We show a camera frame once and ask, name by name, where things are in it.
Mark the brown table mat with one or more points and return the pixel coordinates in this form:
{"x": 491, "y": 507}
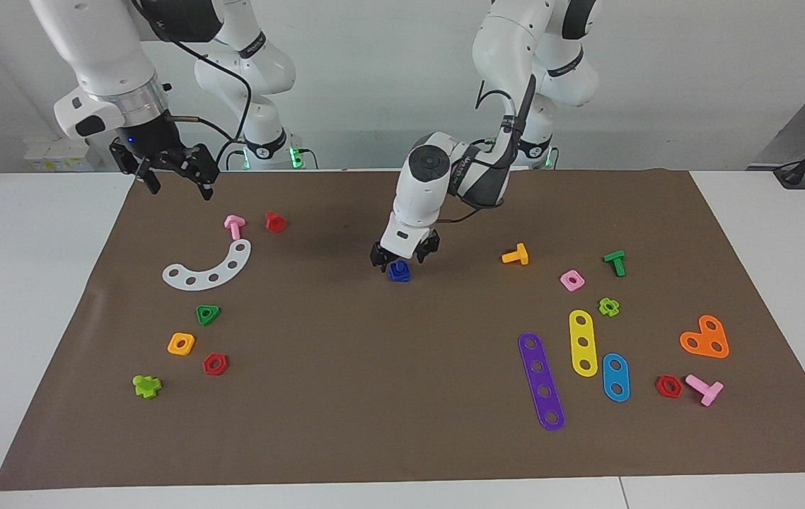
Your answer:
{"x": 402, "y": 396}

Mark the white box with yellow labels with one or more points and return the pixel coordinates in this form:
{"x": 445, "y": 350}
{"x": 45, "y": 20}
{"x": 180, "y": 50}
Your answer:
{"x": 56, "y": 152}

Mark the blue two-hole plastic strip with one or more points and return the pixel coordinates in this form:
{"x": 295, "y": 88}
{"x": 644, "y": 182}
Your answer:
{"x": 615, "y": 377}

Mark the dark green plastic screw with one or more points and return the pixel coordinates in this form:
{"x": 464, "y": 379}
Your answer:
{"x": 617, "y": 265}

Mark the lime green cross-head screw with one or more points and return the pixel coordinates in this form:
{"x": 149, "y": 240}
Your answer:
{"x": 146, "y": 387}

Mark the yellow plastic screw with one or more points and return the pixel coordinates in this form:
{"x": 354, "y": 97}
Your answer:
{"x": 516, "y": 256}

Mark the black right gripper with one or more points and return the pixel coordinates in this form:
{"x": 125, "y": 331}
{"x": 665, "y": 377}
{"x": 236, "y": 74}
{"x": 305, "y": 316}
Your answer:
{"x": 155, "y": 145}

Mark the red plastic screw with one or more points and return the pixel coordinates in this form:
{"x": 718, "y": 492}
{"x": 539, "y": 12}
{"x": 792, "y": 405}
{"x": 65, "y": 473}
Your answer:
{"x": 275, "y": 223}

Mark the green triangular plastic nut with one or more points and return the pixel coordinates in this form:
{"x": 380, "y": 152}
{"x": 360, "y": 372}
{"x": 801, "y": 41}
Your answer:
{"x": 215, "y": 311}

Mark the pink square plastic nut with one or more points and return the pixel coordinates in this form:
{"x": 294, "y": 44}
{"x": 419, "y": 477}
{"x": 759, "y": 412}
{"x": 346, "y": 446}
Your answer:
{"x": 579, "y": 285}

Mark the white curved five-hole strip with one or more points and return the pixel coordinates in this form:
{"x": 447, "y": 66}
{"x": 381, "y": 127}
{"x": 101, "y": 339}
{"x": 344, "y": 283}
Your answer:
{"x": 202, "y": 281}

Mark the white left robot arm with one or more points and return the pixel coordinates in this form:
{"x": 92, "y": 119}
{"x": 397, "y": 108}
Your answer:
{"x": 424, "y": 205}

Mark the orange square plastic nut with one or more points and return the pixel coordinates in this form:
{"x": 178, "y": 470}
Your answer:
{"x": 189, "y": 349}

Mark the pink plastic screw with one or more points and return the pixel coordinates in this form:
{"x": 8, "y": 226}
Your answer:
{"x": 708, "y": 391}
{"x": 234, "y": 225}

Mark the red hexagonal plastic nut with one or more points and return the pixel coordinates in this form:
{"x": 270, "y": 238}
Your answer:
{"x": 224, "y": 363}
{"x": 659, "y": 387}

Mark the blue square plastic nut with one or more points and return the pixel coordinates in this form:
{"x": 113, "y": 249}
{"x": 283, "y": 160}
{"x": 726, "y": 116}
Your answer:
{"x": 399, "y": 267}

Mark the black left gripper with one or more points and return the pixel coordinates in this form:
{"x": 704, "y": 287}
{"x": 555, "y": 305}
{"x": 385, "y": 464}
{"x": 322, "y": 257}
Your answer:
{"x": 406, "y": 259}

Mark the purple four-hole plastic strip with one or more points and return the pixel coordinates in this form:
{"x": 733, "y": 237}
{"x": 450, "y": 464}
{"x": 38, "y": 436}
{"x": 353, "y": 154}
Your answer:
{"x": 541, "y": 379}

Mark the lime green cross nut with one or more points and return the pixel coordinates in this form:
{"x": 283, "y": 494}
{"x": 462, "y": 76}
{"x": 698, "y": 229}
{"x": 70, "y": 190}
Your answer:
{"x": 615, "y": 309}

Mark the orange angled three-hole plate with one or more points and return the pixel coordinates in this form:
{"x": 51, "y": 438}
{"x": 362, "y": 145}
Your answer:
{"x": 704, "y": 338}

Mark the yellow three-hole plastic strip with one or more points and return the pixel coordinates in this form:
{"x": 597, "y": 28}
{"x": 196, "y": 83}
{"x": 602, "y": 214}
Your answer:
{"x": 582, "y": 330}

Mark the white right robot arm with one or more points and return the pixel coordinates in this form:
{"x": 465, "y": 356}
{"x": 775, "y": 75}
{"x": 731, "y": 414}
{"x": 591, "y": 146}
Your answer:
{"x": 105, "y": 42}

